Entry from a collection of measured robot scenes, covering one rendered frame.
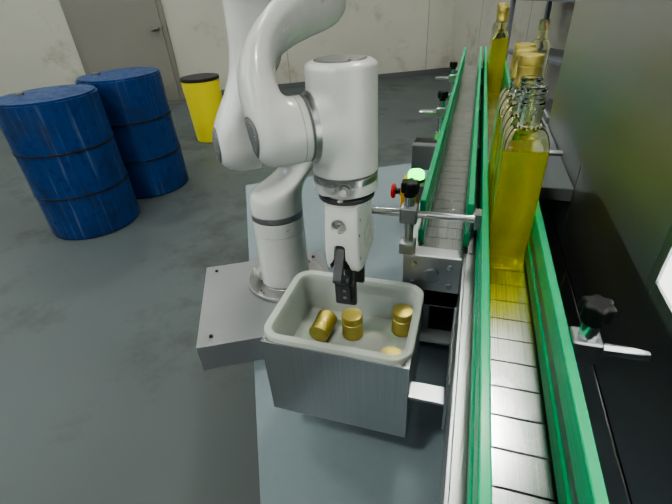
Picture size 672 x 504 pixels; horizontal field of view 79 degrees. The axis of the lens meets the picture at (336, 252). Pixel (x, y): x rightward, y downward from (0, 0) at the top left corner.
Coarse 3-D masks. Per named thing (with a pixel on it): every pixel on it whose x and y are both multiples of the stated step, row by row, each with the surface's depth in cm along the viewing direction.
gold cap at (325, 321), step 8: (320, 312) 69; (328, 312) 69; (320, 320) 67; (328, 320) 68; (336, 320) 69; (312, 328) 67; (320, 328) 66; (328, 328) 67; (312, 336) 68; (320, 336) 67; (328, 336) 67
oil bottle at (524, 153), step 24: (504, 144) 55; (528, 144) 53; (504, 168) 56; (528, 168) 55; (504, 192) 57; (528, 192) 56; (504, 216) 59; (528, 216) 58; (504, 240) 61; (528, 240) 61; (504, 264) 63
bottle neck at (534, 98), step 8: (528, 88) 51; (536, 88) 51; (544, 88) 51; (528, 96) 52; (536, 96) 51; (544, 96) 51; (528, 104) 52; (536, 104) 52; (544, 104) 52; (520, 112) 54; (528, 112) 52; (536, 112) 52; (520, 120) 54; (528, 120) 53; (536, 120) 53
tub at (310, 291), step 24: (288, 288) 69; (312, 288) 74; (360, 288) 71; (384, 288) 69; (408, 288) 68; (288, 312) 67; (312, 312) 74; (336, 312) 74; (384, 312) 71; (288, 336) 60; (336, 336) 69; (384, 336) 68; (408, 336) 58; (384, 360) 55
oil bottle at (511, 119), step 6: (510, 114) 60; (516, 114) 59; (504, 120) 61; (510, 120) 59; (516, 120) 58; (504, 126) 59; (504, 132) 59; (498, 144) 64; (498, 150) 62; (498, 156) 61; (492, 180) 67; (492, 186) 66; (492, 192) 64
